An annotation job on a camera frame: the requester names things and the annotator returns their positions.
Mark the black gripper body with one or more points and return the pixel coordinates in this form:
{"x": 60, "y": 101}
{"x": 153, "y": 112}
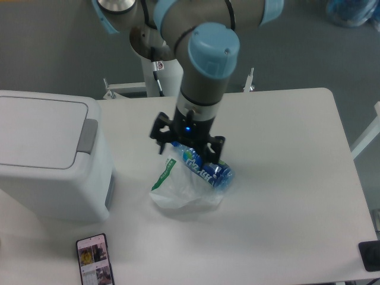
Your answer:
{"x": 193, "y": 134}

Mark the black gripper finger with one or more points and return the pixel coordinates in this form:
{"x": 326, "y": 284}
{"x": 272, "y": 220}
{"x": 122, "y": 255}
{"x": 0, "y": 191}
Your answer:
{"x": 162, "y": 131}
{"x": 213, "y": 149}

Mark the white trash can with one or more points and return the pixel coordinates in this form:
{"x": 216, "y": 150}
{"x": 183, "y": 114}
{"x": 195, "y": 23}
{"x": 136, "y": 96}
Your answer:
{"x": 55, "y": 159}

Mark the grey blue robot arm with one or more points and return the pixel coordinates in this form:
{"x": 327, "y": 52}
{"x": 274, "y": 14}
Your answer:
{"x": 202, "y": 37}

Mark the blue plastic water bottle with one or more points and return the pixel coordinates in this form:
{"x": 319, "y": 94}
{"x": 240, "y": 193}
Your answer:
{"x": 217, "y": 175}

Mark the white green plastic bag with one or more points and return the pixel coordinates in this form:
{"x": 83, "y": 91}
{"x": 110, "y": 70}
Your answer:
{"x": 179, "y": 187}

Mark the black smartphone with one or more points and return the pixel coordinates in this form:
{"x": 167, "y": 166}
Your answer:
{"x": 94, "y": 260}

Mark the blue plastic bag background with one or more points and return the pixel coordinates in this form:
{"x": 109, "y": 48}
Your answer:
{"x": 350, "y": 14}

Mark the black device at table edge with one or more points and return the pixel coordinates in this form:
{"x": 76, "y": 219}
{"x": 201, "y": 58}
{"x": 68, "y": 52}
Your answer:
{"x": 369, "y": 252}

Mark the white table support frame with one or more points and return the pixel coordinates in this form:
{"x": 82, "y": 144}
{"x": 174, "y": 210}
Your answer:
{"x": 138, "y": 90}

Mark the white frame leg right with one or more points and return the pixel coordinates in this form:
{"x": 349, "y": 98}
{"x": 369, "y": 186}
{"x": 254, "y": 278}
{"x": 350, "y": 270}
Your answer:
{"x": 367, "y": 136}

